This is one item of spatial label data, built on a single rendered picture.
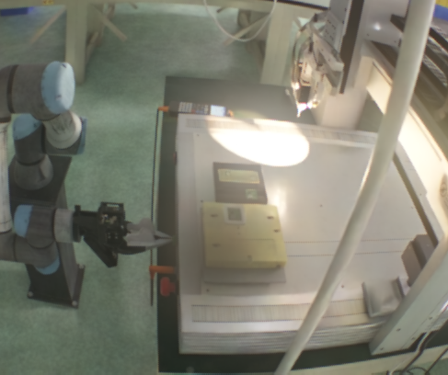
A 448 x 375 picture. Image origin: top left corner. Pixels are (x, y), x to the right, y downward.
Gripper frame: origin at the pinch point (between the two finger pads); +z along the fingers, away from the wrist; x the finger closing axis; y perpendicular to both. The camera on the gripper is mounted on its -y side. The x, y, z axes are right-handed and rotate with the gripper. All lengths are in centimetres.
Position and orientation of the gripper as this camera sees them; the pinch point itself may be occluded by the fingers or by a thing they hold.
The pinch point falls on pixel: (166, 240)
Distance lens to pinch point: 102.6
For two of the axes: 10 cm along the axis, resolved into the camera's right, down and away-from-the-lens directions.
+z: 9.9, 0.6, 1.2
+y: 1.2, -7.8, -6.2
